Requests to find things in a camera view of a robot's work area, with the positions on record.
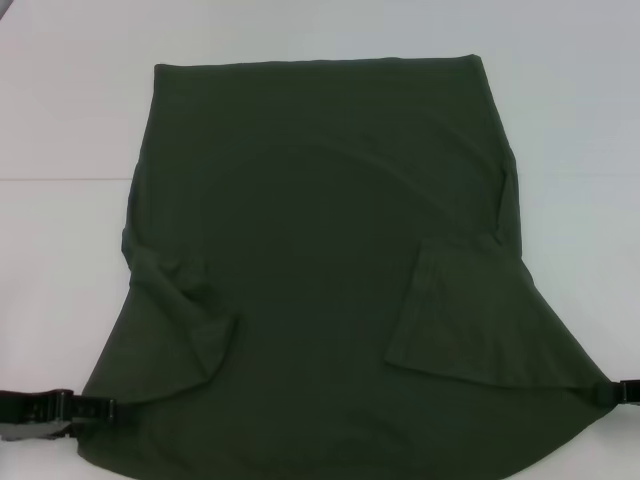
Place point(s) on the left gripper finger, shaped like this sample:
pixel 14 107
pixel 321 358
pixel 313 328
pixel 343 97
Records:
pixel 90 402
pixel 90 414

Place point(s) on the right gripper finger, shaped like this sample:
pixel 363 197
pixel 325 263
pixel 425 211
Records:
pixel 617 388
pixel 617 399

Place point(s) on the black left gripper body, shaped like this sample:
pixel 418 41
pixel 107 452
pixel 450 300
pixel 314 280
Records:
pixel 30 412

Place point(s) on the dark green t-shirt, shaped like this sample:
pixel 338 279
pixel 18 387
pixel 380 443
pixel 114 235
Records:
pixel 320 225

